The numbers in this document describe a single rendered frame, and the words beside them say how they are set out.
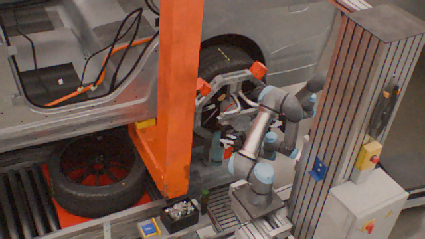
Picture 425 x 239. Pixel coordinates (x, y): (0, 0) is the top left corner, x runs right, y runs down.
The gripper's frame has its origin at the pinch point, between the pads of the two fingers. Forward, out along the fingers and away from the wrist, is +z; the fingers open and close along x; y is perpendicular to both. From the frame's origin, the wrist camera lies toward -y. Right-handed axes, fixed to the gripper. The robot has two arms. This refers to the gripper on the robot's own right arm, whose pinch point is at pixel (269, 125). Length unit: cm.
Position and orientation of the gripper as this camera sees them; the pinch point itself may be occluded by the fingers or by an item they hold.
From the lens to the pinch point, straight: 345.0
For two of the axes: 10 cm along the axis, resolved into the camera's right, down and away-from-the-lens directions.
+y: 0.9, -7.6, -6.4
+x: 4.5, 6.1, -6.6
